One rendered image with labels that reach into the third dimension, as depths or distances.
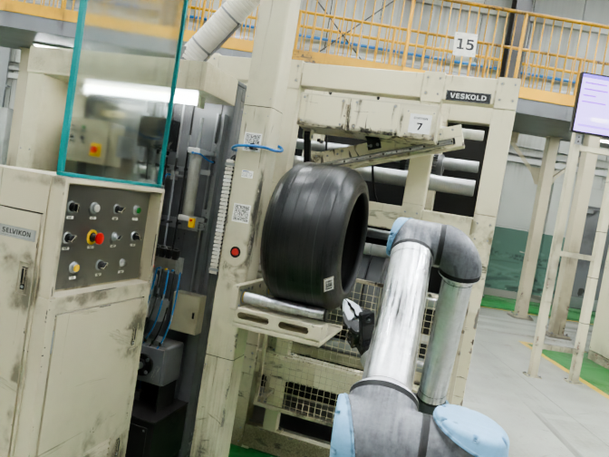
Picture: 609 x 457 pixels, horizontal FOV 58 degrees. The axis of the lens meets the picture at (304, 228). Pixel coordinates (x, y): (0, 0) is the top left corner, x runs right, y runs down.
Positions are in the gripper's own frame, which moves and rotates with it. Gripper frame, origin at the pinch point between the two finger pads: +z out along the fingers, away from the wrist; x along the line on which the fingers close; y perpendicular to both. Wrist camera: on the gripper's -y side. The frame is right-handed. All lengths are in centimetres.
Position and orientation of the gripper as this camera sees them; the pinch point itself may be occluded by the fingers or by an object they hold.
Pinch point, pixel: (346, 300)
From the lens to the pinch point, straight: 189.8
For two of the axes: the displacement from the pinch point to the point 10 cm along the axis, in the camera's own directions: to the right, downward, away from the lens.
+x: 9.2, -2.1, 3.2
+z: -3.7, -6.8, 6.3
